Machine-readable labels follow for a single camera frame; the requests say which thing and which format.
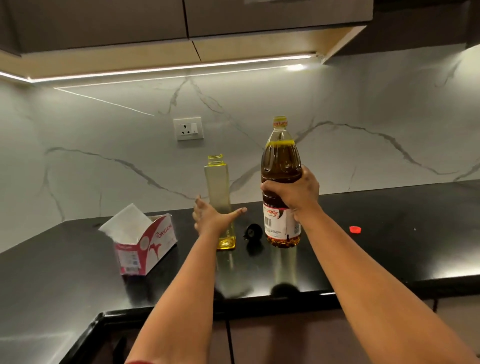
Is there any white wall socket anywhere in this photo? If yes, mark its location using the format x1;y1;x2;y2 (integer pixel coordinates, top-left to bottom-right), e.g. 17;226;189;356
173;117;204;142

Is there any person's right hand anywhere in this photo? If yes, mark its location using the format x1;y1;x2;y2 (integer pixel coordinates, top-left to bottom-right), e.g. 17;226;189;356
260;165;322;223

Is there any square glass oil dispenser bottle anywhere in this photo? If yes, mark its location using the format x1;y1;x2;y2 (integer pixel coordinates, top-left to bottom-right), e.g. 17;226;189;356
203;154;237;251

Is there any under-cabinet light strip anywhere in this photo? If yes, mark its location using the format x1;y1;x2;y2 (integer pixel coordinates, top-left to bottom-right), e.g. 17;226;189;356
0;55;314;84

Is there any red and white tissue box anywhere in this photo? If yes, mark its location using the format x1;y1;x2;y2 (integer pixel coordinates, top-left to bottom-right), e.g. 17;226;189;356
113;214;178;277

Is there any lower cabinet front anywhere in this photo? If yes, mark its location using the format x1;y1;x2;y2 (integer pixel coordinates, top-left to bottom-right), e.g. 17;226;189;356
90;296;480;364

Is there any large mustard oil bottle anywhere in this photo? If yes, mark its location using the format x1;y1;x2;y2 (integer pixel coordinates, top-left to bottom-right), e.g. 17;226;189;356
260;116;303;248

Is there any black dispenser cap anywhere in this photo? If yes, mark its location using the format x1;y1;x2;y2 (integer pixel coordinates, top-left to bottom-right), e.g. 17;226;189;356
243;223;263;241

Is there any person's left hand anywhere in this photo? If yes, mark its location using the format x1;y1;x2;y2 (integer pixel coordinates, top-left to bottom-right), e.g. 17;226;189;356
192;195;248;238

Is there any white tissue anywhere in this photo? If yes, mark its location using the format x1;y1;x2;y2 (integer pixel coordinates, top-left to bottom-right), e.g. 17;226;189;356
98;203;154;244

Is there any person's right forearm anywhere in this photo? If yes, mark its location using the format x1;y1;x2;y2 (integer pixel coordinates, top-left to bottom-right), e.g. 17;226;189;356
294;205;480;364

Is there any person's left forearm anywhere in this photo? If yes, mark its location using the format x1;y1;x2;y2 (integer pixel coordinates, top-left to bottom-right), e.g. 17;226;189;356
125;225;234;364

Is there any grey upper cabinet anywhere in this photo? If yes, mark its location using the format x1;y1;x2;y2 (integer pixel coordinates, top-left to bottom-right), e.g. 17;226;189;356
0;0;375;80

